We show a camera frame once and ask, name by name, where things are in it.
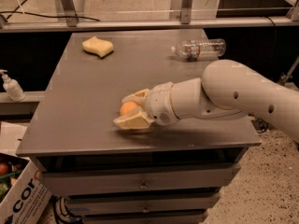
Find black cable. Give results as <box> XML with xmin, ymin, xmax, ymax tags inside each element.
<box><xmin>0</xmin><ymin>0</ymin><xmax>101</xmax><ymax>22</ymax></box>

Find white pump dispenser bottle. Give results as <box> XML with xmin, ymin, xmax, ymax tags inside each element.
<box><xmin>0</xmin><ymin>69</ymin><xmax>25</xmax><ymax>102</ymax></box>

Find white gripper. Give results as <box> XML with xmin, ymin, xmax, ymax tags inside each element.
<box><xmin>113</xmin><ymin>82</ymin><xmax>179</xmax><ymax>130</ymax></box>

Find orange fruit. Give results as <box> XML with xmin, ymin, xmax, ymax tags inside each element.
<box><xmin>120</xmin><ymin>101</ymin><xmax>138</xmax><ymax>116</ymax></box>

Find metal frame rail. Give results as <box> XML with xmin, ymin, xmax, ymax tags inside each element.
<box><xmin>0</xmin><ymin>17</ymin><xmax>299</xmax><ymax>33</ymax></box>

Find yellow sponge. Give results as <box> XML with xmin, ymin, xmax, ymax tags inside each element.
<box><xmin>82</xmin><ymin>36</ymin><xmax>114</xmax><ymax>58</ymax></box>

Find drawer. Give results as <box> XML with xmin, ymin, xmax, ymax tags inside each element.
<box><xmin>82</xmin><ymin>210</ymin><xmax>207</xmax><ymax>224</ymax></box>
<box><xmin>66</xmin><ymin>192</ymin><xmax>220</xmax><ymax>216</ymax></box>
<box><xmin>39</xmin><ymin>163</ymin><xmax>240</xmax><ymax>196</ymax></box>

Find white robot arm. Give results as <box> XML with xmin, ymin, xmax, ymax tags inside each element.
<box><xmin>114</xmin><ymin>60</ymin><xmax>299</xmax><ymax>142</ymax></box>

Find white cardboard box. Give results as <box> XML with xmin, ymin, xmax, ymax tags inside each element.
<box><xmin>0</xmin><ymin>154</ymin><xmax>51</xmax><ymax>224</ymax></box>

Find top drawer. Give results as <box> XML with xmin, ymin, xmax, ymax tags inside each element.
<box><xmin>39</xmin><ymin>163</ymin><xmax>240</xmax><ymax>196</ymax></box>

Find bottom drawer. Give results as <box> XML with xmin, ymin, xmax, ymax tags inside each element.
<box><xmin>82</xmin><ymin>210</ymin><xmax>207</xmax><ymax>224</ymax></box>

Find grey drawer cabinet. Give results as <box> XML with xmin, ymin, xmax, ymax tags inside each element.
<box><xmin>18</xmin><ymin>29</ymin><xmax>260</xmax><ymax>220</ymax></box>

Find middle drawer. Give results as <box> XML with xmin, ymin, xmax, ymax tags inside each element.
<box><xmin>66</xmin><ymin>192</ymin><xmax>220</xmax><ymax>216</ymax></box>

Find clear plastic water bottle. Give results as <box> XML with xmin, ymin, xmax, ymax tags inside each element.
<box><xmin>171</xmin><ymin>38</ymin><xmax>226</xmax><ymax>61</ymax></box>

